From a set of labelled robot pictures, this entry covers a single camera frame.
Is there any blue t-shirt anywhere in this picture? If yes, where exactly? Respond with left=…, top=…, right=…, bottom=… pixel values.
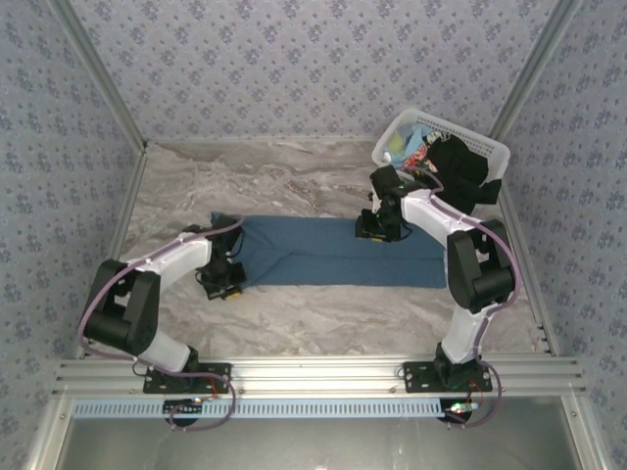
left=210, top=211, right=448, bottom=291

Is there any floral print garment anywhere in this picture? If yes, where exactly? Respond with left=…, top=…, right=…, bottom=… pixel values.
left=404, top=144, right=433, bottom=170

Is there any light blue garment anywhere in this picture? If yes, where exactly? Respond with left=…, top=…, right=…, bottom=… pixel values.
left=391, top=124, right=428, bottom=165

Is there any black t-shirt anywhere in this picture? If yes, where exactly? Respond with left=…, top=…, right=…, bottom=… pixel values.
left=425, top=134, right=504, bottom=216

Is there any aluminium front beam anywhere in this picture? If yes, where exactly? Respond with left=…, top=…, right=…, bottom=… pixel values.
left=51, top=356, right=587, bottom=396

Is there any white plastic laundry basket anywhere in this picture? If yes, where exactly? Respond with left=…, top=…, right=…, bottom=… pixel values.
left=370, top=108, right=511, bottom=186

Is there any grey metal lower panel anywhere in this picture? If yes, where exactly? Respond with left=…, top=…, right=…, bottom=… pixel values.
left=63, top=397, right=579, bottom=470

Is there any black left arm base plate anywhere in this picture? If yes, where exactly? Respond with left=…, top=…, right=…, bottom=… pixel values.
left=142, top=362, right=232, bottom=396

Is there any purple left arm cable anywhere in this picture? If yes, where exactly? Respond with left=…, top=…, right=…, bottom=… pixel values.
left=77, top=216, right=246, bottom=433

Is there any slotted light blue cable duct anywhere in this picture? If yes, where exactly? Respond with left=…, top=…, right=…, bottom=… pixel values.
left=72, top=397, right=442, bottom=420

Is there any aluminium back rail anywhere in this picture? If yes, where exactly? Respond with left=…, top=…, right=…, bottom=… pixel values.
left=146, top=137, right=379, bottom=145

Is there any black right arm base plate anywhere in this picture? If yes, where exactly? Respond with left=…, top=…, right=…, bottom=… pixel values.
left=402, top=361, right=494, bottom=396

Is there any aluminium corner post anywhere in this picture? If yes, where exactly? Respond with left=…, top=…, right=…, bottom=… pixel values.
left=488, top=0, right=585, bottom=144
left=48, top=0, right=149, bottom=149

